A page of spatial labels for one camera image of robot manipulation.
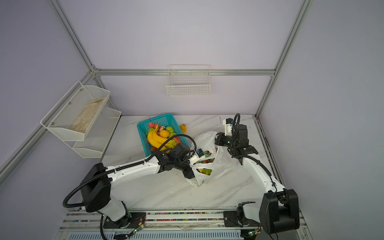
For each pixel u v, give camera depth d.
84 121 0.76
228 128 0.73
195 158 0.71
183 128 1.04
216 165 0.72
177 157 0.63
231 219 0.73
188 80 0.96
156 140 0.95
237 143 0.63
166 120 1.11
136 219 0.74
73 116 0.76
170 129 1.05
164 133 0.99
